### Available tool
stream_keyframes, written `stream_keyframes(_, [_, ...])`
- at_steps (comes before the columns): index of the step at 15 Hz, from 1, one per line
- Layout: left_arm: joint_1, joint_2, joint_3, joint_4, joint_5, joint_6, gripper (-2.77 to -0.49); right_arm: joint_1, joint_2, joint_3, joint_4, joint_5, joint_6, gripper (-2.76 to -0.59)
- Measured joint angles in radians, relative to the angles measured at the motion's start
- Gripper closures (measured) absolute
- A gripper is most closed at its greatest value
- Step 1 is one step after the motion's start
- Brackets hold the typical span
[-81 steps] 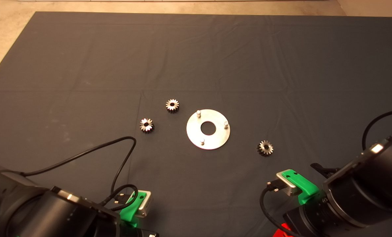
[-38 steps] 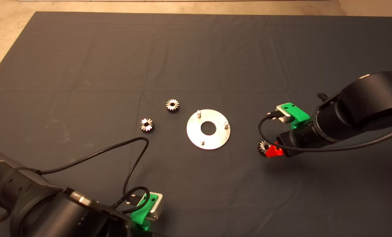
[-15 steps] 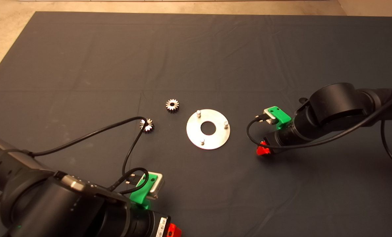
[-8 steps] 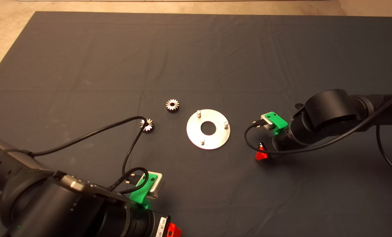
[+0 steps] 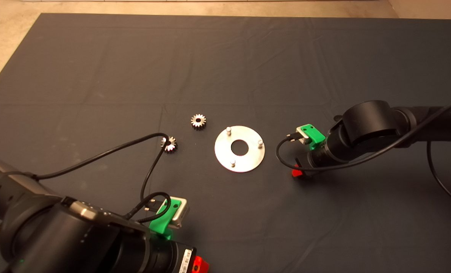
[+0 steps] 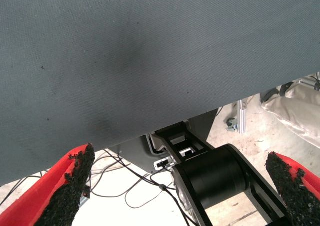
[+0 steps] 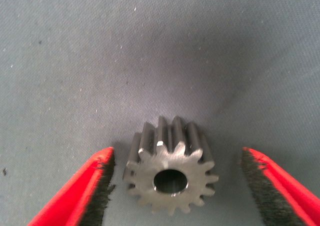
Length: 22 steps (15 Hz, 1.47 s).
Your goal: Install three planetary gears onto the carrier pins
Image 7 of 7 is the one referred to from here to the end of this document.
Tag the dark grey table cloth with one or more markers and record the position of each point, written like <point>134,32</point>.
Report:
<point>125,49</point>

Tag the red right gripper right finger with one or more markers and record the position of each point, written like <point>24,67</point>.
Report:
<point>282,193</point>

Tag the steel planetary gear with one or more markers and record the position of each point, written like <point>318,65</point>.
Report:
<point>150,168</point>

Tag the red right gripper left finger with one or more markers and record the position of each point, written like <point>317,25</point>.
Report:
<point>75,193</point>

